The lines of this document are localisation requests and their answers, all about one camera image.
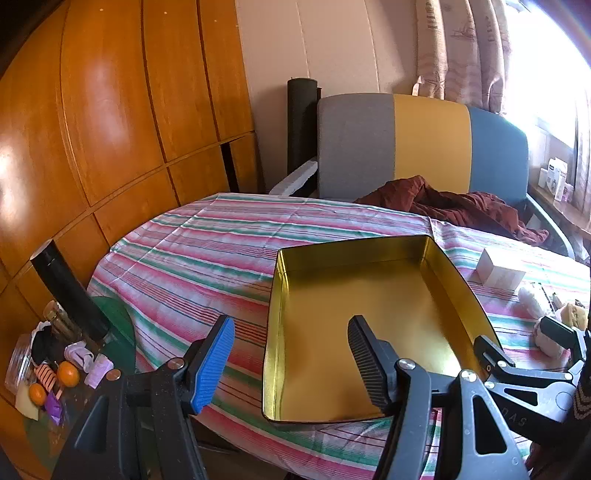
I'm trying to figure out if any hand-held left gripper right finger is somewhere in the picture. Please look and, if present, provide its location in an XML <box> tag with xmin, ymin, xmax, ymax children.
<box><xmin>347</xmin><ymin>315</ymin><xmax>532</xmax><ymax>480</ymax></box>

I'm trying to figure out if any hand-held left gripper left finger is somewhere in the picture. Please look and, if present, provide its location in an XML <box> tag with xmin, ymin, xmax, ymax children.
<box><xmin>51</xmin><ymin>315</ymin><xmax>235</xmax><ymax>480</ymax></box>

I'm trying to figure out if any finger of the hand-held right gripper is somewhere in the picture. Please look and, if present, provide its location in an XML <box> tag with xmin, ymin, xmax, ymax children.
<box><xmin>473</xmin><ymin>335</ymin><xmax>573</xmax><ymax>393</ymax></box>
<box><xmin>538</xmin><ymin>316</ymin><xmax>587</xmax><ymax>370</ymax></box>

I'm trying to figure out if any white cloth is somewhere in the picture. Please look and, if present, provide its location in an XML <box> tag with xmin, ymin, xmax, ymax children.
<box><xmin>534</xmin><ymin>318</ymin><xmax>571</xmax><ymax>358</ymax></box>

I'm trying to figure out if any yellow knitted sock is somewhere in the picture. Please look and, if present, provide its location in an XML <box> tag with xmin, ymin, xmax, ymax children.
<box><xmin>554</xmin><ymin>300</ymin><xmax>589</xmax><ymax>330</ymax></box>

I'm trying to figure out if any white plastic bag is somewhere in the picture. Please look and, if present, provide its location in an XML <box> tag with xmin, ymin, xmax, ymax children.
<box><xmin>517</xmin><ymin>284</ymin><xmax>548</xmax><ymax>319</ymax></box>

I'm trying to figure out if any gold metal tin tray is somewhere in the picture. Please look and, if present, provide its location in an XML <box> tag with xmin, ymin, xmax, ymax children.
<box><xmin>262</xmin><ymin>234</ymin><xmax>504</xmax><ymax>424</ymax></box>

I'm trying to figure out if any white and gold box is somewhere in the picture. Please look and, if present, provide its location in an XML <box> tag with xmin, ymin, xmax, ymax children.
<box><xmin>475</xmin><ymin>249</ymin><xmax>527</xmax><ymax>291</ymax></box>

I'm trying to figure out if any glass side table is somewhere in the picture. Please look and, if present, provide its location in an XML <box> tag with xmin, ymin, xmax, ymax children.
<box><xmin>0</xmin><ymin>295</ymin><xmax>139</xmax><ymax>480</ymax></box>

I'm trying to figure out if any pale purple packet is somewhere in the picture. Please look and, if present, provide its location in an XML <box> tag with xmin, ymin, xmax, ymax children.
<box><xmin>84</xmin><ymin>353</ymin><xmax>115</xmax><ymax>387</ymax></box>

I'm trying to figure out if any wooden window ledge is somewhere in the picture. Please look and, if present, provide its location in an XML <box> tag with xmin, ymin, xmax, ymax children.
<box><xmin>529</xmin><ymin>182</ymin><xmax>591</xmax><ymax>241</ymax></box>

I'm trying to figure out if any striped tablecloth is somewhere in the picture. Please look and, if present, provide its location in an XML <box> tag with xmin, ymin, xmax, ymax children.
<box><xmin>88</xmin><ymin>192</ymin><xmax>591</xmax><ymax>480</ymax></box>

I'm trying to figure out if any white sock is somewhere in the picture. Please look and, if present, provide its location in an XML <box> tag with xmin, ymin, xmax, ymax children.
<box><xmin>64</xmin><ymin>340</ymin><xmax>95</xmax><ymax>372</ymax></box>

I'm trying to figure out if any maroon jacket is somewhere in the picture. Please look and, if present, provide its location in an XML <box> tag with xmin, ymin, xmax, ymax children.
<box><xmin>353</xmin><ymin>175</ymin><xmax>550</xmax><ymax>247</ymax></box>

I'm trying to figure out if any glass jar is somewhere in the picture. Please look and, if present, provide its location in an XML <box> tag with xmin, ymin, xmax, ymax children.
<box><xmin>43</xmin><ymin>300</ymin><xmax>81</xmax><ymax>340</ymax></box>

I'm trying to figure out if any white box with print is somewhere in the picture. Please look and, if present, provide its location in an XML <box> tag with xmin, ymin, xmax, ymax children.
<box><xmin>539</xmin><ymin>157</ymin><xmax>571</xmax><ymax>192</ymax></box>

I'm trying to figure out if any orange black striped sock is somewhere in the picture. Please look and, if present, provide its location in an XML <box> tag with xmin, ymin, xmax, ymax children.
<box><xmin>34</xmin><ymin>364</ymin><xmax>58</xmax><ymax>393</ymax></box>

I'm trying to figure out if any black thermos bottle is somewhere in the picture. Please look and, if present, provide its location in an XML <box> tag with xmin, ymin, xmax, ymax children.
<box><xmin>30</xmin><ymin>239</ymin><xmax>109</xmax><ymax>340</ymax></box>

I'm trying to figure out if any black cloth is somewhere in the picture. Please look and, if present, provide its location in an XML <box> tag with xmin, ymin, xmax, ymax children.
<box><xmin>31</xmin><ymin>323</ymin><xmax>65</xmax><ymax>365</ymax></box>

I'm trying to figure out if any pale yellow pad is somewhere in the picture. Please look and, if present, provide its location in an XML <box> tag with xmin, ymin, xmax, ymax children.
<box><xmin>15</xmin><ymin>385</ymin><xmax>42</xmax><ymax>421</ymax></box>

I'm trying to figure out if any clear glass dish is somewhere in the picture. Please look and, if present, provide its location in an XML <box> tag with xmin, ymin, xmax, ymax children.
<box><xmin>4</xmin><ymin>335</ymin><xmax>38</xmax><ymax>393</ymax></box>

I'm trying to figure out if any grey yellow blue chair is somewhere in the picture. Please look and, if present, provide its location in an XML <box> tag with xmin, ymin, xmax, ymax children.
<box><xmin>268</xmin><ymin>93</ymin><xmax>578</xmax><ymax>259</ymax></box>

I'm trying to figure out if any black rolled mat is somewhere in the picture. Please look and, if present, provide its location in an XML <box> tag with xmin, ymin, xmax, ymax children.
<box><xmin>286</xmin><ymin>78</ymin><xmax>321</xmax><ymax>172</ymax></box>

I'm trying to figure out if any wooden wardrobe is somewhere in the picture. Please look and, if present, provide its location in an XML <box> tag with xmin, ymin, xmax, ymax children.
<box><xmin>0</xmin><ymin>0</ymin><xmax>259</xmax><ymax>480</ymax></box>

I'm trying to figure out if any patterned beige curtain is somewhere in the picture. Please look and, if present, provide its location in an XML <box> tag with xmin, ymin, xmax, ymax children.
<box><xmin>413</xmin><ymin>0</ymin><xmax>513</xmax><ymax>116</ymax></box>

